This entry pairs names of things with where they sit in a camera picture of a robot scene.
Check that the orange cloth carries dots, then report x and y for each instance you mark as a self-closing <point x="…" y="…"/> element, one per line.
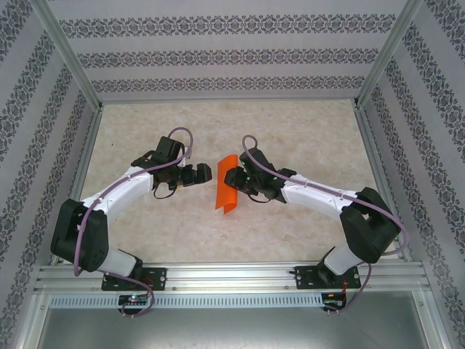
<point x="223" y="198"/>

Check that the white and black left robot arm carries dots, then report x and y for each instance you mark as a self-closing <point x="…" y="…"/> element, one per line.
<point x="120" y="192"/>

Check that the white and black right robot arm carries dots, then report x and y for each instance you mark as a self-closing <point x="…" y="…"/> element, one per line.
<point x="312" y="196"/>

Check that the small circuit board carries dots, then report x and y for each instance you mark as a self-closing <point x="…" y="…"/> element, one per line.
<point x="134" y="299"/>
<point x="334" y="303"/>

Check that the grey metal shelf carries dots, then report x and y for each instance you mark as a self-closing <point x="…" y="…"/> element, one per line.
<point x="232" y="331"/>

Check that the aluminium table edge rail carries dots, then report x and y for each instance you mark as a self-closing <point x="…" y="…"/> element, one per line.
<point x="382" y="178"/>
<point x="80" y="178"/>

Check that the aluminium mounting rail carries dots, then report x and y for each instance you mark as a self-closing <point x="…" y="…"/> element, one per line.
<point x="232" y="276"/>

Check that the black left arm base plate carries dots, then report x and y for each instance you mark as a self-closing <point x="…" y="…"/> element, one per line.
<point x="160" y="278"/>

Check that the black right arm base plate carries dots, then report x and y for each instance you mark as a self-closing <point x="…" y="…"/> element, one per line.
<point x="305" y="278"/>

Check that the aluminium frame post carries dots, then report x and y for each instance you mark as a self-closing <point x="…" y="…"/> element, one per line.
<point x="65" y="51"/>
<point x="390" y="51"/>

